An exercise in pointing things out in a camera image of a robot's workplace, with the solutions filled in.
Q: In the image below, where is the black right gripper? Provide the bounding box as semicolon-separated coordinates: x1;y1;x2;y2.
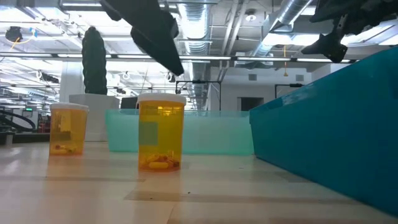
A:
300;0;398;63

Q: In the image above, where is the large amber pill bottle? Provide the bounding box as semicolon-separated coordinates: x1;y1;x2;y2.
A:
136;92;187;173

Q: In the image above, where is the small amber pill bottle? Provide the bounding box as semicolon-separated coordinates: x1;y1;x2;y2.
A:
49;102;90;156

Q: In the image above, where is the dark teal plastic bin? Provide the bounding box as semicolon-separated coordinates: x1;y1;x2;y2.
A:
249;45;398;217

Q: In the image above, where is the translucent light green bin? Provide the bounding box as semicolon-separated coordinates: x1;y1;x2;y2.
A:
104;108;254;156

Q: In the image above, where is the linear ceiling light strip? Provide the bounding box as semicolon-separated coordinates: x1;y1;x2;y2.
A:
0;52;352;63

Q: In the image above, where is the tall dark green cactus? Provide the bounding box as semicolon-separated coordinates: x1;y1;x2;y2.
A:
81;26;108;96

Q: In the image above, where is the black computer monitor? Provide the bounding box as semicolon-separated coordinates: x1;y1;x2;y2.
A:
120;96;139;110

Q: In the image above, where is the white square planter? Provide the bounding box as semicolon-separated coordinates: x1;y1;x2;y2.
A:
68;93;121;142

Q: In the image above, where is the vertical silver ventilation duct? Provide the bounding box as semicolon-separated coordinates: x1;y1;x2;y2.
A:
177;2;213;110

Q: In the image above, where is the slanted silver ventilation duct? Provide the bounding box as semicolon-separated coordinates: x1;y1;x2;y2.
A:
248;0;313;57

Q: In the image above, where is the small black metal frame stand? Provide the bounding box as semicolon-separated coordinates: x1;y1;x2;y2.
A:
274;83;305;99

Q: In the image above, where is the black ceiling cable reel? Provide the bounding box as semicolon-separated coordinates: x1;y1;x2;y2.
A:
5;26;24;43

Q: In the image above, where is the black curved hose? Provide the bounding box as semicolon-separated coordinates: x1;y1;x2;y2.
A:
0;109;37;132

